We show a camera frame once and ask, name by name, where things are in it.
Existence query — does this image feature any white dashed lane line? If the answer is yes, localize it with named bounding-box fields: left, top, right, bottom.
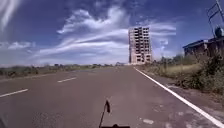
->
left=0, top=76, right=78, bottom=99

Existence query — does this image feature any grey asphalt road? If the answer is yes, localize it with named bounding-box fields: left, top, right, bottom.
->
left=0, top=65, right=224, bottom=128

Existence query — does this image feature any dry grass and scrub verge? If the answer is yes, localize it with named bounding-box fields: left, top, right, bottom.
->
left=135, top=53, right=224, bottom=98

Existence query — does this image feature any tall unfinished concrete building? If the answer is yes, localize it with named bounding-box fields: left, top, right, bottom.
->
left=128, top=26, right=153, bottom=65

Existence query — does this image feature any low dark building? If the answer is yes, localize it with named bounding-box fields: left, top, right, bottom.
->
left=182, top=35, right=224, bottom=58

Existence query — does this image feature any tall metal pole frame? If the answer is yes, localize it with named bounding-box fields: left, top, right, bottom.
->
left=205, top=0, right=224, bottom=38

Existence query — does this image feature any robot's own part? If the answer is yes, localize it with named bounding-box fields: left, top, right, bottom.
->
left=98, top=99, right=131, bottom=128

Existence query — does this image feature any scrub strip across road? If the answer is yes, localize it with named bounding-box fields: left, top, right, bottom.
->
left=0, top=62, right=116, bottom=80

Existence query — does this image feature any white solid edge line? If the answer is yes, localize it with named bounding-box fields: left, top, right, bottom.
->
left=133, top=66, right=224, bottom=128

